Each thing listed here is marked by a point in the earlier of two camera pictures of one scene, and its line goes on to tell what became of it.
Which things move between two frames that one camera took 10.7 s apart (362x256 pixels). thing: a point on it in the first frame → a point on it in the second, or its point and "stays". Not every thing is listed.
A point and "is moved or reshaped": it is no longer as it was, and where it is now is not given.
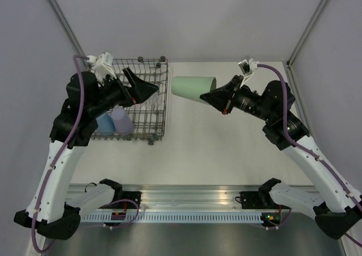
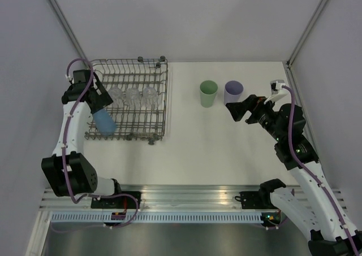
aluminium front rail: (181, 198) stays
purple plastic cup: (123, 124) is moved or reshaped
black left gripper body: (115, 93) → (102, 100)
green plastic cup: (192, 87) is moved or reshaped
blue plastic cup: (106, 125) stays
